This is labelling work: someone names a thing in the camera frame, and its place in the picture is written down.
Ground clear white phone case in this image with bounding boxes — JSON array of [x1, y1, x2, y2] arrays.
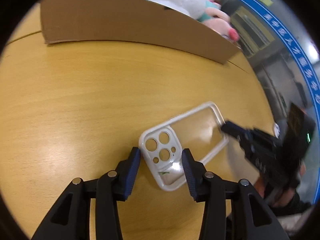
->
[[139, 101, 229, 192]]

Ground pink pig plush toy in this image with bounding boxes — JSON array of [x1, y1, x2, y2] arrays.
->
[[198, 0, 239, 42]]

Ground brown cardboard box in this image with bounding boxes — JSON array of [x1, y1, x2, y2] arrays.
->
[[40, 0, 240, 63]]

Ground right hand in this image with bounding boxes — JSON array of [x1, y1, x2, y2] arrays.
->
[[254, 177, 296, 207]]

